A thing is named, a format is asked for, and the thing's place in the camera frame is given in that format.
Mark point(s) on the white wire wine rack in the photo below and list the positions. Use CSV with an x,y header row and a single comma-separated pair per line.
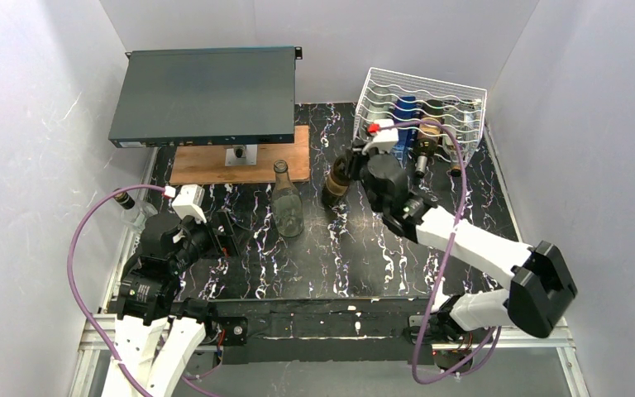
x,y
463,106

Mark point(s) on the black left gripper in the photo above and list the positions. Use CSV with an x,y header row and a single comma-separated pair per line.
x,y
222,234

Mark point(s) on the clear glass bottle tall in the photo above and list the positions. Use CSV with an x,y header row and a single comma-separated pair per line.
x,y
286,203

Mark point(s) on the clear bottle black cap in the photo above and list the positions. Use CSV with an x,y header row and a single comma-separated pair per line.
x,y
135,213

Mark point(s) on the grey network switch box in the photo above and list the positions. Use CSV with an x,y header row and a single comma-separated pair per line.
x,y
207,97

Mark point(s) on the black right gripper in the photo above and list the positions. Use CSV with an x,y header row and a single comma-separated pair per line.
x,y
358,161

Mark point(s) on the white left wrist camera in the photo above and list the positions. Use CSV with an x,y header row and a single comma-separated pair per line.
x,y
186,201

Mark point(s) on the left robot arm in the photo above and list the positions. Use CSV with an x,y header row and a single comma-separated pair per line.
x,y
156,335

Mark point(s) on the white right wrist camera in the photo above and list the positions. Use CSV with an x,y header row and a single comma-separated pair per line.
x,y
382,135

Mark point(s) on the clear glass bottle gold label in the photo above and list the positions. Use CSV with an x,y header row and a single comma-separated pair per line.
x,y
375,107

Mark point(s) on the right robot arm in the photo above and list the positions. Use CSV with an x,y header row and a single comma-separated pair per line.
x,y
536,286

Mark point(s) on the metal stand post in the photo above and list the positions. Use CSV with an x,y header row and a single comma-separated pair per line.
x,y
241,155

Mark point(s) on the dark green bottle silver neck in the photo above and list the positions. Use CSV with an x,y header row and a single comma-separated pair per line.
x,y
428,136

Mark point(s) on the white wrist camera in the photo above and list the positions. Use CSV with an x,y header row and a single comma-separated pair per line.
x,y
186,201
382,135

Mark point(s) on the dark wine bottle white label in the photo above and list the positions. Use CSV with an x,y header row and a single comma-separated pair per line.
x,y
336,184

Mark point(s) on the wooden board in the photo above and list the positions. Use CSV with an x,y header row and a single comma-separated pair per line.
x,y
206,164

